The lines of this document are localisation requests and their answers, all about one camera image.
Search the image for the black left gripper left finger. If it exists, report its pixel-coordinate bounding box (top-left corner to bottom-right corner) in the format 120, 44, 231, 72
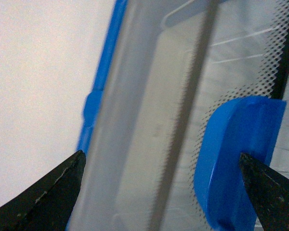
0, 150, 86, 231

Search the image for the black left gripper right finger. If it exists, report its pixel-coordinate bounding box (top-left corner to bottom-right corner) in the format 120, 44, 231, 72
239, 153, 289, 231

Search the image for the glass sliding freezer lid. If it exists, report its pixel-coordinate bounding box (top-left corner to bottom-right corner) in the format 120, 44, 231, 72
68, 0, 289, 231

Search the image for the white chest freezer with penguin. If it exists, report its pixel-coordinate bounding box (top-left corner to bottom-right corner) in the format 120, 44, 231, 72
0, 0, 115, 206

